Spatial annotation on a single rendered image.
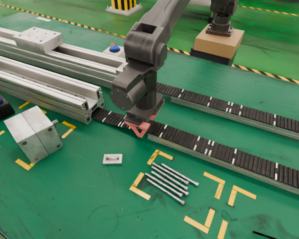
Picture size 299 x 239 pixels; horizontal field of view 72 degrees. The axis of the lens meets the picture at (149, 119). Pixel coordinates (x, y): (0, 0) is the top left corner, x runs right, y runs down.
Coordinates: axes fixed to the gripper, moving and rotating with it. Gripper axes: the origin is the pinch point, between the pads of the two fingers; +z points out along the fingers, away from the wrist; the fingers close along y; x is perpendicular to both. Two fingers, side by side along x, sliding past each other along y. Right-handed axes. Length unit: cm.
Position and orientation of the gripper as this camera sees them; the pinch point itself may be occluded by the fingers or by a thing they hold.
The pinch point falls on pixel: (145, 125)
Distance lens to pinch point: 60.7
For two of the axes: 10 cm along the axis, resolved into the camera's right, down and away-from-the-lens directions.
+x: 9.1, 3.0, -3.0
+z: 0.0, 7.0, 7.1
